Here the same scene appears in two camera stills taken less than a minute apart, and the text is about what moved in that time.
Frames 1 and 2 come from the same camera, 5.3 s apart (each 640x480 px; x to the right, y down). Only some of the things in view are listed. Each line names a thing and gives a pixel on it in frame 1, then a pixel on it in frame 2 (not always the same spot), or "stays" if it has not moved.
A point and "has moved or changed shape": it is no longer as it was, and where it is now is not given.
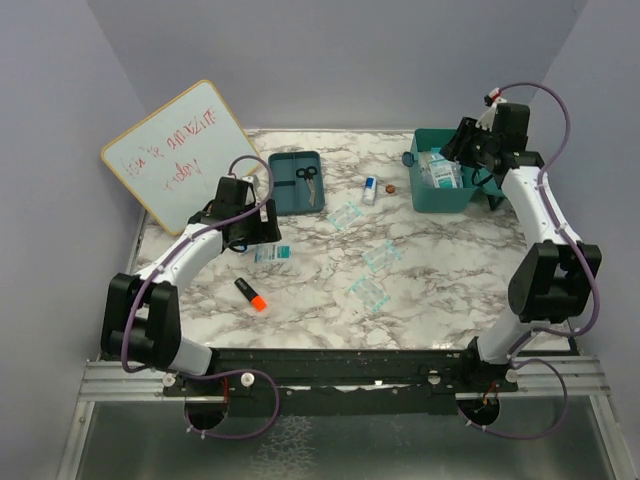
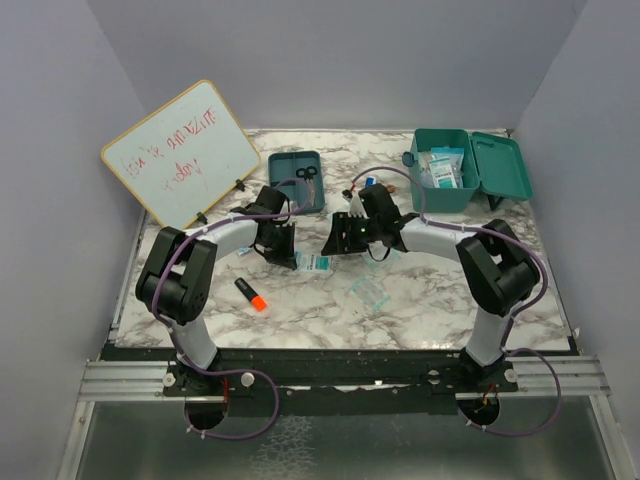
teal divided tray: x=297 y=182 stays
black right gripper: x=456 y=148 -> x=336 y=244
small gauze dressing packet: x=272 y=252 has moved or changed shape
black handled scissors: x=308 y=173 stays
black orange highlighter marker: x=256 y=301 stays
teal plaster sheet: x=370 y=293 stays
